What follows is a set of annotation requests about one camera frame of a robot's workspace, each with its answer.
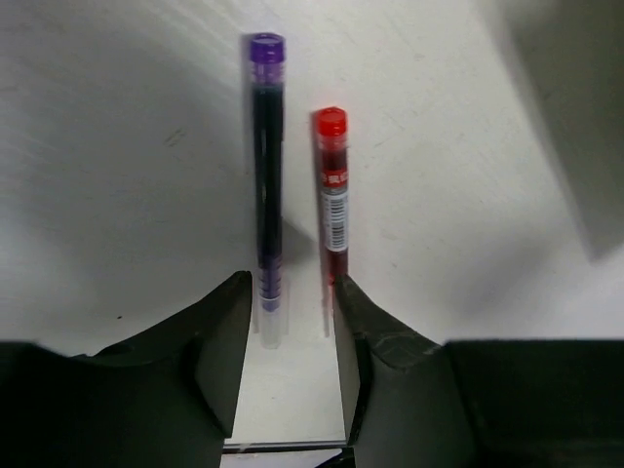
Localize purple ink clear pen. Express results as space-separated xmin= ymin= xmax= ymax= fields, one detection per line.
xmin=247 ymin=32 xmax=286 ymax=349

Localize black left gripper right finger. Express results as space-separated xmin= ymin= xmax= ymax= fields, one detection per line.
xmin=333 ymin=277 xmax=623 ymax=467

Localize red ink clear pen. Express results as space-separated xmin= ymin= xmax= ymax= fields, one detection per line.
xmin=311 ymin=106 xmax=353 ymax=337

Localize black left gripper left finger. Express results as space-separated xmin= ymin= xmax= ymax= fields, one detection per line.
xmin=1 ymin=271 xmax=253 ymax=467

